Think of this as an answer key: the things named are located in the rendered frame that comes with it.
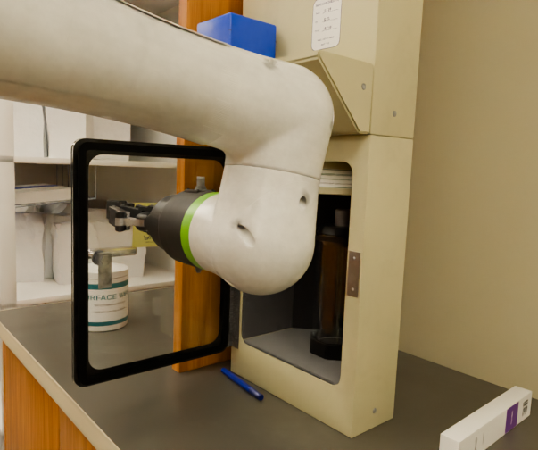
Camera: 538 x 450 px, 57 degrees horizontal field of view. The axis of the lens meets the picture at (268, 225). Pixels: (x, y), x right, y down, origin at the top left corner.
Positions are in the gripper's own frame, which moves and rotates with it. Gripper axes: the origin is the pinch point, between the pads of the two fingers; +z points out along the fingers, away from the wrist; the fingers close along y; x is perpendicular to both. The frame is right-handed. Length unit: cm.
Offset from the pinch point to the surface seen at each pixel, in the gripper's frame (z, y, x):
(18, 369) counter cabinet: 58, 1, 45
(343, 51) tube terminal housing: -21.3, -26.1, -25.7
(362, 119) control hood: -27.3, -24.1, -15.1
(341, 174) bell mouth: -18.3, -30.5, -7.1
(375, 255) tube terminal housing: -27.2, -29.1, 5.1
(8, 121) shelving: 89, -5, -18
